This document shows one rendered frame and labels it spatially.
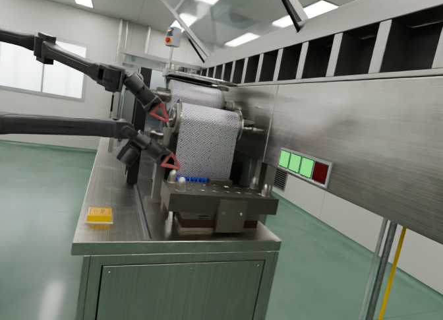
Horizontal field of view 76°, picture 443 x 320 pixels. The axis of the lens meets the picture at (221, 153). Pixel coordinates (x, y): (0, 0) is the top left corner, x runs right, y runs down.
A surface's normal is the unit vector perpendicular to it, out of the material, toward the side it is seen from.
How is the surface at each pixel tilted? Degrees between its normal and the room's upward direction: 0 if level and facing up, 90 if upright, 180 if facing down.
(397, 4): 90
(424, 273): 90
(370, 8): 90
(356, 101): 90
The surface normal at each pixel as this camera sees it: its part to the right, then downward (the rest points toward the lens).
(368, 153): -0.92, -0.11
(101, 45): 0.35, 0.19
